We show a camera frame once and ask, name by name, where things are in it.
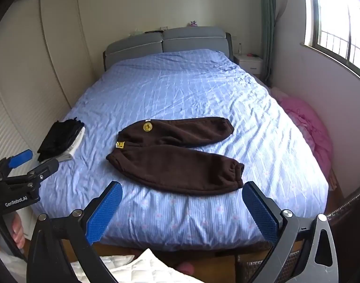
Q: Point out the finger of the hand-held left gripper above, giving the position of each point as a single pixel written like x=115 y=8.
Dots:
x=44 y=169
x=21 y=156

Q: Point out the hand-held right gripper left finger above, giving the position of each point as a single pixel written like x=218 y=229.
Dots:
x=105 y=212

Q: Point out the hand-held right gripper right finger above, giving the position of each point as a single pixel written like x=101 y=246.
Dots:
x=262 y=212

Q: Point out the brown pants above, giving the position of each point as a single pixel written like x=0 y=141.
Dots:
x=168 y=162

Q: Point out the person's left hand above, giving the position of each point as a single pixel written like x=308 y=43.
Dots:
x=19 y=233

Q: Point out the black folded clothes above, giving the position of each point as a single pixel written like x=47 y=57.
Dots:
x=57 y=138

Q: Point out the white folded cloth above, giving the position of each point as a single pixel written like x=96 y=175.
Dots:
x=75 y=145

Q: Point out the white quilted cloth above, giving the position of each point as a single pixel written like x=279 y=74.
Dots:
x=138 y=268

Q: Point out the cream louvered wardrobe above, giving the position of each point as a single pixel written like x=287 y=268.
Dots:
x=35 y=64

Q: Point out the pink blanket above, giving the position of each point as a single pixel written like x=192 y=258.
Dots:
x=306 y=123

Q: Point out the bed with blue sheet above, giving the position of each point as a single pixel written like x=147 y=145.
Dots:
x=183 y=88

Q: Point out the white nightstand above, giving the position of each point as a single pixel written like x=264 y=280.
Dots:
x=250 y=63

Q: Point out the clear bottle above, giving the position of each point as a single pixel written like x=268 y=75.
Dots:
x=240 y=48

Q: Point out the grey padded headboard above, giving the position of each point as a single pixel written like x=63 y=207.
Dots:
x=183 y=39

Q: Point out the green curtain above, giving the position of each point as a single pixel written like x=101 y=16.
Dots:
x=268 y=20

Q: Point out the small purple toy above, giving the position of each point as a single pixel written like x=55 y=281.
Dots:
x=194 y=23

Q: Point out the window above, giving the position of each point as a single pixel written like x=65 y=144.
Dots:
x=345 y=20

